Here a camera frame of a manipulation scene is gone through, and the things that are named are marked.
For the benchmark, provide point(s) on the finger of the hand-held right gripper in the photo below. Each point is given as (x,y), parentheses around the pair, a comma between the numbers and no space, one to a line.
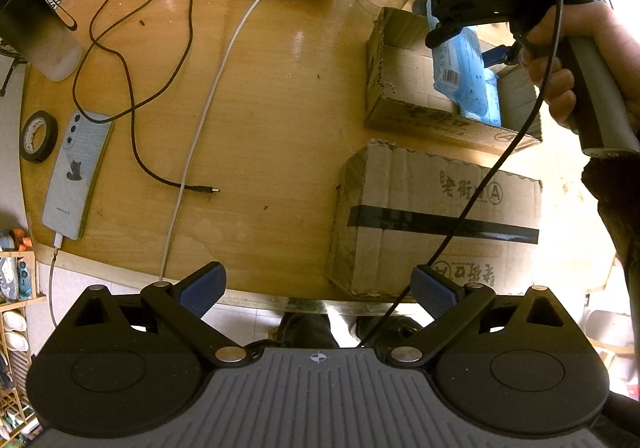
(440,10)
(495,55)

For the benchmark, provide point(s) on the person's right hand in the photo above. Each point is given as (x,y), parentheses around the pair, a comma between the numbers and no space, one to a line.
(555,87)

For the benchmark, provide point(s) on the smartphone with cat case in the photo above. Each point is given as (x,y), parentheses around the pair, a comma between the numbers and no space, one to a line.
(75,177)

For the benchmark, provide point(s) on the blue face mask packet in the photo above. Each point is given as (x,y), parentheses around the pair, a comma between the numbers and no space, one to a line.
(457,62)
(485,108)

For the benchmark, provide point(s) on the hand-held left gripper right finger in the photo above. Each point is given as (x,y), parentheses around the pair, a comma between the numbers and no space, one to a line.
(435,295)

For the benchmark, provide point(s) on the dark drinking bottle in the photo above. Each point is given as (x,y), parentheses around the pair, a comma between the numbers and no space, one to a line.
(35,27)

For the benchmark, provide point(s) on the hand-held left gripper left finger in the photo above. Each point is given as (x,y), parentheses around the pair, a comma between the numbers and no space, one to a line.
(202,290)

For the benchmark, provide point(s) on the person's right forearm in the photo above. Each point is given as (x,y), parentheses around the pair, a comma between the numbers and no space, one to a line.
(615,198)

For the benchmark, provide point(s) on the black tape roll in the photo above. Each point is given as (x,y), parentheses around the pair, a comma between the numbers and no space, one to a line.
(35,156)

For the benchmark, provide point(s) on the taped cardboard box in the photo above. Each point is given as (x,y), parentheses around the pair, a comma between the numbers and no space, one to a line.
(400,177)

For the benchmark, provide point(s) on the blue sneaker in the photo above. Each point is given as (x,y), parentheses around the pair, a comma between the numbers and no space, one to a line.
(12,273)

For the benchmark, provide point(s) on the wooden shoe rack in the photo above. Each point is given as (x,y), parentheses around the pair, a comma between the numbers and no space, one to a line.
(30,300)

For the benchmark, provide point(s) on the person's black shoe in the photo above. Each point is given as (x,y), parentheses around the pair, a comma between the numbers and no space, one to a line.
(390,333)
(307,330)

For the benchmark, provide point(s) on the white slipper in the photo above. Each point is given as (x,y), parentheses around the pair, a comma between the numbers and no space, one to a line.
(12,328)

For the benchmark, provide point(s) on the wooden desktop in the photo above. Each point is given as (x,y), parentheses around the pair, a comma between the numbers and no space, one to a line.
(280,127)

